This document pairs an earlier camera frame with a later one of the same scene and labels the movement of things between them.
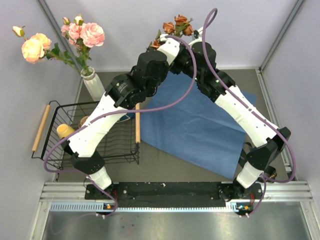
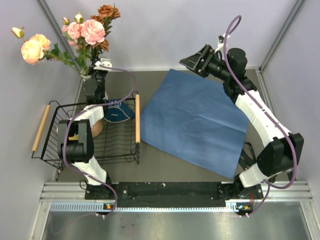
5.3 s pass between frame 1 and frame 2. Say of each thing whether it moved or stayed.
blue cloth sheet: stayed
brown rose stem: moved
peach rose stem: stayed
